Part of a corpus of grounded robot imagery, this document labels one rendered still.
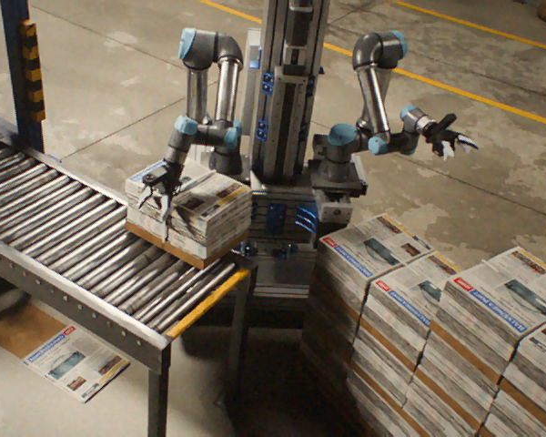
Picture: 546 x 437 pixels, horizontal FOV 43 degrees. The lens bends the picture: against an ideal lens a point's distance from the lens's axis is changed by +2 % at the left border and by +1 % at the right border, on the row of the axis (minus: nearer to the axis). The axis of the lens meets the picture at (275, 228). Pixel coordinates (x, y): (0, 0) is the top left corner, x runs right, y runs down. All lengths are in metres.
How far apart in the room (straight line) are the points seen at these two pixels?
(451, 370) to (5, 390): 1.86
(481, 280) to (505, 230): 2.27
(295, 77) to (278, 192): 0.53
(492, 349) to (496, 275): 0.25
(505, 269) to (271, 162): 1.20
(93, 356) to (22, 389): 0.32
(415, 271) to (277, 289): 0.90
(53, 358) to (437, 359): 1.72
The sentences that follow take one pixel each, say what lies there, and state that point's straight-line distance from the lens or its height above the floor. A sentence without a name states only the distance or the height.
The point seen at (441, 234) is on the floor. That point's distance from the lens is 4.34.
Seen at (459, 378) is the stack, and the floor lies 0.74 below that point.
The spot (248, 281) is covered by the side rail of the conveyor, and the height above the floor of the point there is 0.74.
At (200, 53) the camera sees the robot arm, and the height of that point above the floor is 1.39.
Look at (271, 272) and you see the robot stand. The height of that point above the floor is 0.21.
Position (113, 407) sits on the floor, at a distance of 3.10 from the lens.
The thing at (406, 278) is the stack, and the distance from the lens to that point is 2.59.
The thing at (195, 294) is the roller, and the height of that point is 0.80.
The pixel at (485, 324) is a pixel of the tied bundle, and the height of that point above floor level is 1.01.
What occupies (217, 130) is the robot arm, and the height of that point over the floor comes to 1.24.
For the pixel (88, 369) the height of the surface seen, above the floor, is 0.01.
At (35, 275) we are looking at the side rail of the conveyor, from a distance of 2.51.
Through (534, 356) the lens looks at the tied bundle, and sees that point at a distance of 2.17.
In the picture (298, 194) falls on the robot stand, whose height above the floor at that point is 0.72.
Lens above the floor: 2.44
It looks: 37 degrees down
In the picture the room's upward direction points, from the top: 8 degrees clockwise
